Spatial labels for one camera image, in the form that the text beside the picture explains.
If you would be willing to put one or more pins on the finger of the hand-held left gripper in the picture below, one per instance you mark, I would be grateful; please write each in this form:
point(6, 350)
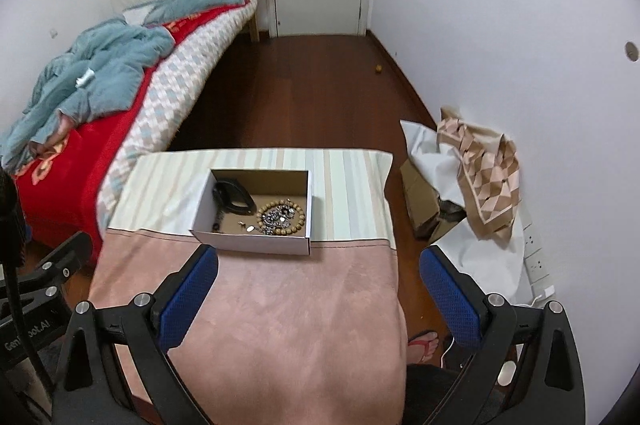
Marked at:
point(70, 252)

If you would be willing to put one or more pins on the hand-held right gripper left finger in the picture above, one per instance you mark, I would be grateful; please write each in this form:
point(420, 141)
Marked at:
point(190, 290)

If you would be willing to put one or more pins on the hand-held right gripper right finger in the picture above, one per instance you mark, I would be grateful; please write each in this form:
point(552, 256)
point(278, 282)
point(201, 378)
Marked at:
point(450, 295)

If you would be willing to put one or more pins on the white cardboard box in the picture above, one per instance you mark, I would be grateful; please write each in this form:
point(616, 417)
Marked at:
point(250, 245)

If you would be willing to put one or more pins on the black wristband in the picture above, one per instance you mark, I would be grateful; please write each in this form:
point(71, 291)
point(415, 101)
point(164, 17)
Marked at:
point(237, 206)

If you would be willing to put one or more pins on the white cloth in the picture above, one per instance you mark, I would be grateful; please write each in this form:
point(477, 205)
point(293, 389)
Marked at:
point(480, 265)

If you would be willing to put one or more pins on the person's foot in red flip-flop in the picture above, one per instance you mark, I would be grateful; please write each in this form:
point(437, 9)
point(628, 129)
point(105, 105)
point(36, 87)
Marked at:
point(425, 345)

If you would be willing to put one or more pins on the pink and striped cloth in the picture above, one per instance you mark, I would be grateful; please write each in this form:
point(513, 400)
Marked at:
point(280, 315)

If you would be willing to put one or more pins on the white power strip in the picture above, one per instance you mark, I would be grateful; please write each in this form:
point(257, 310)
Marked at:
point(536, 255)

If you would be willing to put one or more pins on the white charger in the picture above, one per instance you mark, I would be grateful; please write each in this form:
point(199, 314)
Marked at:
point(547, 291)

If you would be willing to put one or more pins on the bed with red blanket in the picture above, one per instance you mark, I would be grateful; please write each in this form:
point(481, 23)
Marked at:
point(90, 155)

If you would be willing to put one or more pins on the brown cardboard box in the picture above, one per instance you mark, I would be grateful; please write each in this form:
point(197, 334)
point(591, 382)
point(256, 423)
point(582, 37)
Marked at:
point(420, 200)

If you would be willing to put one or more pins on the beige checkered scarf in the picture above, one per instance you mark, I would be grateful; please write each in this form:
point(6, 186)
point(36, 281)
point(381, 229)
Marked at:
point(485, 170)

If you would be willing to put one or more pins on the white paper tag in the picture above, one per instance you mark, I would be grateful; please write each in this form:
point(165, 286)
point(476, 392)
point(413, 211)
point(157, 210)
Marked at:
point(85, 77)

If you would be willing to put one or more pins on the blue quilt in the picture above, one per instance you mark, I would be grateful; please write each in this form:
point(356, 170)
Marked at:
point(110, 65)

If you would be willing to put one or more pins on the checkered mattress pad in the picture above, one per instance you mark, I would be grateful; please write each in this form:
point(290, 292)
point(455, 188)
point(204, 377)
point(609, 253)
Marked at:
point(170, 85)

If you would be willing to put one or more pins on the wooden bed leg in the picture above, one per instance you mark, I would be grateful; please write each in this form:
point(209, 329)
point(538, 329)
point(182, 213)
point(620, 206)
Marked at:
point(254, 25)

